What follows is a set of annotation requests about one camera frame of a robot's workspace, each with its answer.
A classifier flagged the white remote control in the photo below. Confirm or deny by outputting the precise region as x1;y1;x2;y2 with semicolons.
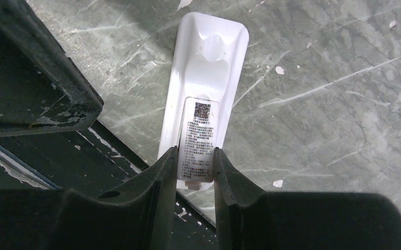
156;11;250;192

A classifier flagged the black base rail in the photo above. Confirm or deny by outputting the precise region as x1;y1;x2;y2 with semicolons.
0;123;217;249

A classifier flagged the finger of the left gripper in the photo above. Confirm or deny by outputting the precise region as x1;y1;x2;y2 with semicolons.
0;1;104;137

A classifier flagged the white battery cover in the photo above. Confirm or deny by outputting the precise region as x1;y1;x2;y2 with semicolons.
177;97;219;191

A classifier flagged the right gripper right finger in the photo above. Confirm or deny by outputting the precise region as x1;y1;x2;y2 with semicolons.
214;148;401;249

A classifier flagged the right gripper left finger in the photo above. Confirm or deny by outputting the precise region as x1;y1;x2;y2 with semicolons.
0;147;178;249

